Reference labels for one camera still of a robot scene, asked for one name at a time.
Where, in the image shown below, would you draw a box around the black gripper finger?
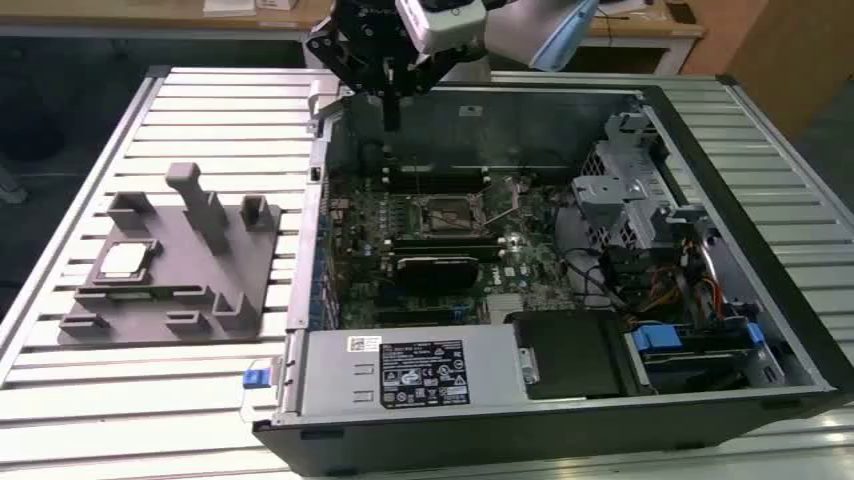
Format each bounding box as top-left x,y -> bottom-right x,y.
390,45 -> 470,133
305,17 -> 397,133

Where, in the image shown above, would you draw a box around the CPU socket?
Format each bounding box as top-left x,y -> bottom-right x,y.
417,194 -> 486,236

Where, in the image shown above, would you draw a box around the black open PC case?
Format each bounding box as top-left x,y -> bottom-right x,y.
251,78 -> 854,479

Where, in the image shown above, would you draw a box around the grey power supply unit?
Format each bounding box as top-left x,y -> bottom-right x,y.
283,324 -> 536,417

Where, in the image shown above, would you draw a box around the wooden cabinet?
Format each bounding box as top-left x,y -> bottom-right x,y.
684,0 -> 854,146

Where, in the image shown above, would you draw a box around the silver chipset heatsink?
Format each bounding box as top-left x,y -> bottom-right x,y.
485,293 -> 528,322

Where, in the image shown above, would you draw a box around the small black graphics card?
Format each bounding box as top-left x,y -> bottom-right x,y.
394,253 -> 484,292

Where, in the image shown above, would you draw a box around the green RAM stick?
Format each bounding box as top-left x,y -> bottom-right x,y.
99,285 -> 177,301

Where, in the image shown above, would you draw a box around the grey case latch bracket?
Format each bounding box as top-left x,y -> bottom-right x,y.
307,79 -> 347,135

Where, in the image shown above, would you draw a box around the black data cable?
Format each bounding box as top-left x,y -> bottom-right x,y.
562,245 -> 629,311

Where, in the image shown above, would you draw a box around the metal drive cage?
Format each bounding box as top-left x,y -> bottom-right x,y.
570,112 -> 677,251

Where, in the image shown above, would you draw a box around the black plastic shroud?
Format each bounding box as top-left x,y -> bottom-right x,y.
505,309 -> 653,401

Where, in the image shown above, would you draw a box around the blue disk carrier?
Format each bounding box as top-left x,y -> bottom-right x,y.
630,323 -> 684,355

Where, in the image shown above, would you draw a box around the green motherboard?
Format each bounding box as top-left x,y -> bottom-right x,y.
318,167 -> 576,331

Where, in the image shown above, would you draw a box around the wooden desk white legs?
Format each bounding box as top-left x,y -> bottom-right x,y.
0,0 -> 709,76

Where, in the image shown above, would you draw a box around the grey plastic parts rack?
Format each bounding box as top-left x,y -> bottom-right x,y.
58,162 -> 282,347

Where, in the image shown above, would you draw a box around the white chair base leg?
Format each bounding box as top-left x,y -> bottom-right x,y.
0,159 -> 30,205

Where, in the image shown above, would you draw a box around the metal socket cover frame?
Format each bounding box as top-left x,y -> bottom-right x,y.
474,172 -> 536,232

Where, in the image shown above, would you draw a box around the black expansion slot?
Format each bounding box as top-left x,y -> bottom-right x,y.
375,308 -> 457,325

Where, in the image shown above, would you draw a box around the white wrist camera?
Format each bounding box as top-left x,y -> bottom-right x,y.
395,0 -> 493,56

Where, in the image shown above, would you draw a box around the coloured power wire bundle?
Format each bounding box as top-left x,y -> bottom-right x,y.
624,234 -> 733,326

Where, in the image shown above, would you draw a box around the silver green CPU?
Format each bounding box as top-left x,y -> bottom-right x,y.
97,242 -> 161,281

